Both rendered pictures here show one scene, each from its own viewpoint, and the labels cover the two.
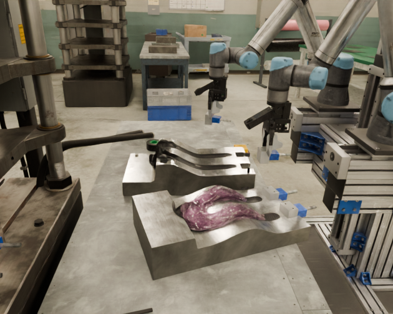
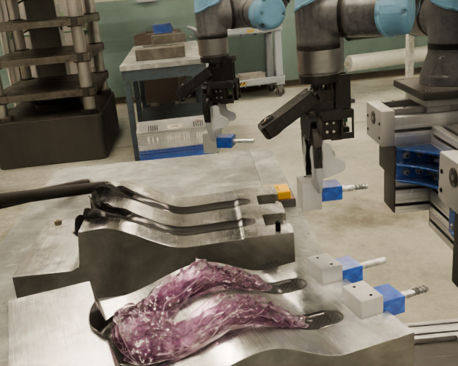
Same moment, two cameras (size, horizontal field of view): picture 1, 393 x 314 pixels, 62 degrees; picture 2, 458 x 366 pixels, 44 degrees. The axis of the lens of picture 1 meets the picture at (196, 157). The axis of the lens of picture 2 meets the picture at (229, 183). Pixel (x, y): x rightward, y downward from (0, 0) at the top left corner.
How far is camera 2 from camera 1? 0.29 m
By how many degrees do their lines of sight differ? 7
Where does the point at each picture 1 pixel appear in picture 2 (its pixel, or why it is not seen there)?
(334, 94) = (450, 64)
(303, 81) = (363, 19)
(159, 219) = (50, 346)
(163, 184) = (100, 274)
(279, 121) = (328, 114)
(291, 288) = not seen: outside the picture
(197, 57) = not seen: hidden behind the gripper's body
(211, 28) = not seen: hidden behind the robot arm
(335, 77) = (448, 30)
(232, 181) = (246, 253)
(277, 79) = (310, 25)
